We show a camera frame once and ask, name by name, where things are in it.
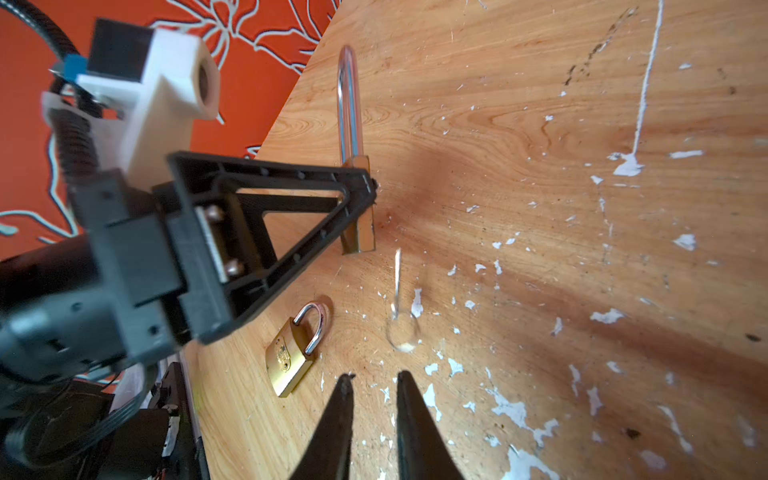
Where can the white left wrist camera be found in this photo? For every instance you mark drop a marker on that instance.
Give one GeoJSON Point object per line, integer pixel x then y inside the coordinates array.
{"type": "Point", "coordinates": [160, 81]}

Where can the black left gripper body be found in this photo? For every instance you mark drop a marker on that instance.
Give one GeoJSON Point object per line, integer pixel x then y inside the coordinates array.
{"type": "Point", "coordinates": [109, 297]}

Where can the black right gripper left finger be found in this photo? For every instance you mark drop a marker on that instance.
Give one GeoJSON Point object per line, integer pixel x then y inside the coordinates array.
{"type": "Point", "coordinates": [328, 453]}

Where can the small silver key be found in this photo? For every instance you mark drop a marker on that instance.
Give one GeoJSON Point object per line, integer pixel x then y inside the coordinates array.
{"type": "Point", "coordinates": [402, 330]}

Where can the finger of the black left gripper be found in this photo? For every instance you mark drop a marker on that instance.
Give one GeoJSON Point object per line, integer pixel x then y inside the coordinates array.
{"type": "Point", "coordinates": [247, 229]}

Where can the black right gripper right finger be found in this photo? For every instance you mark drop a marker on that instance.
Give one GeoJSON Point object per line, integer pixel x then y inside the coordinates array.
{"type": "Point", "coordinates": [421, 452]}

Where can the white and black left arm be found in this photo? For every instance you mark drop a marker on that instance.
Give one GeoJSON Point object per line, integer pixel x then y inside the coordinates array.
{"type": "Point", "coordinates": [47, 425]}

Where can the brass padlock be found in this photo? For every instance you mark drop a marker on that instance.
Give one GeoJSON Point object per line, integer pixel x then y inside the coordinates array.
{"type": "Point", "coordinates": [292, 351]}
{"type": "Point", "coordinates": [360, 236]}

